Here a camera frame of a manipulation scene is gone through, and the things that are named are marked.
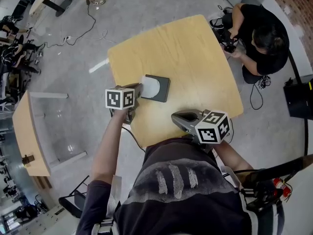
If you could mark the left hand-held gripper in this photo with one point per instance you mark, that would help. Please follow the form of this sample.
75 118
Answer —
115 98

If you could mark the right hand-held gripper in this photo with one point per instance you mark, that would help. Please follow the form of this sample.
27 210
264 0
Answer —
210 131

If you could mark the white tissue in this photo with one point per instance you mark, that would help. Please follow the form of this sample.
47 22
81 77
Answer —
150 87

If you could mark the person's right forearm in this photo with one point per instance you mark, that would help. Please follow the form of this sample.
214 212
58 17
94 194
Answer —
232 158

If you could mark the person's left forearm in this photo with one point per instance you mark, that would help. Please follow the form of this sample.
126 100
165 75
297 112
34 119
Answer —
107 146

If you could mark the black tissue box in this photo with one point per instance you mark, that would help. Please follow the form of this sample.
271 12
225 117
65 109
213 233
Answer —
164 89

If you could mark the light wooden square table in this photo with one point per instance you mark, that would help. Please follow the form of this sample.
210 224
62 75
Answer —
190 65

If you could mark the small white black floor device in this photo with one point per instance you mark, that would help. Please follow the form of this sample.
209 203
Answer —
264 82

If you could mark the white extension socket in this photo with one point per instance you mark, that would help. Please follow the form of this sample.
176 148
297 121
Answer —
68 38

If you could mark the black handheld device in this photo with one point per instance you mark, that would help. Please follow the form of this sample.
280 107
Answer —
228 41

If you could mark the person's dark printed shirt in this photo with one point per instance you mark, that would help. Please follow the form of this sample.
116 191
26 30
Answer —
183 217

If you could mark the black equipment case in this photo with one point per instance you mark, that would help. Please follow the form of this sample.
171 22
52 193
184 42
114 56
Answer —
299 99

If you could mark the red fire extinguisher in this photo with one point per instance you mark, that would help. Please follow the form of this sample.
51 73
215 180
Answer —
280 187

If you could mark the wooden side table white legs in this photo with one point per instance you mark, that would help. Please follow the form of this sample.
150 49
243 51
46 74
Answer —
27 131

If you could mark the black folding chair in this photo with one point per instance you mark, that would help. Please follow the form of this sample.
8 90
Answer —
78 199

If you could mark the small brown wooden object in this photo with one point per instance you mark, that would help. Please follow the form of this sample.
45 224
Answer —
28 158

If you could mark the white equipment cabinet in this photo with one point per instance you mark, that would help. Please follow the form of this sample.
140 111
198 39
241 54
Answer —
56 219

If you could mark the black curved floor rail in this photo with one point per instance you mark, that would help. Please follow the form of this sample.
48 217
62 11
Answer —
305 131

